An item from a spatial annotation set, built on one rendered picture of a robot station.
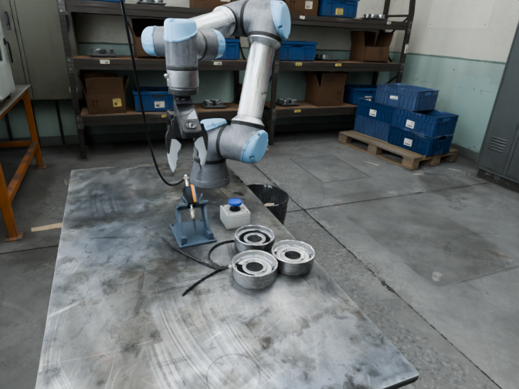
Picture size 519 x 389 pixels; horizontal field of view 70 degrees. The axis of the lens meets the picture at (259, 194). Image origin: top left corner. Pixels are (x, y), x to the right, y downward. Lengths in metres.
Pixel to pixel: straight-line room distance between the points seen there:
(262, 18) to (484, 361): 1.73
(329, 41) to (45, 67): 3.48
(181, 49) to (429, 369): 1.63
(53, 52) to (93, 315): 3.85
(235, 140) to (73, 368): 0.80
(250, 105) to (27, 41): 3.48
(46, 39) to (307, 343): 4.11
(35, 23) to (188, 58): 3.64
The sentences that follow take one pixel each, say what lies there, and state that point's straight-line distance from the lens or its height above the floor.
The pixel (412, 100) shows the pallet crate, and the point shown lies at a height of 0.69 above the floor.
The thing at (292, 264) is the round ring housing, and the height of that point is 0.84.
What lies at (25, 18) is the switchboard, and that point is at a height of 1.32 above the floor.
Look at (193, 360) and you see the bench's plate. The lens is 0.71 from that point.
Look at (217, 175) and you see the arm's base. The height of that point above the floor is 0.84.
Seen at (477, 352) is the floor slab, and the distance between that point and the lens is 2.13.
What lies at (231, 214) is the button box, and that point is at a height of 0.85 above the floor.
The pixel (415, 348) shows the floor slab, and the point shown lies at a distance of 2.01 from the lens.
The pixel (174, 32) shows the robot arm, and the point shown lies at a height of 1.31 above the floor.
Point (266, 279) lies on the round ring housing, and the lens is 0.83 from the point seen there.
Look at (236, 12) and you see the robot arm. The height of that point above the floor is 1.37.
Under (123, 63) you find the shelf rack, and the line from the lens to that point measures 4.13.
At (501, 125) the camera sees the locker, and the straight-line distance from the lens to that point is 4.35.
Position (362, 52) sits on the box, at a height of 1.11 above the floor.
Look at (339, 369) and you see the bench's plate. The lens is 0.72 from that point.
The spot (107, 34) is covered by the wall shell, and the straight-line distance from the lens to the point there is 4.71.
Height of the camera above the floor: 1.33
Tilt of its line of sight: 24 degrees down
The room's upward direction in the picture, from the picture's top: 3 degrees clockwise
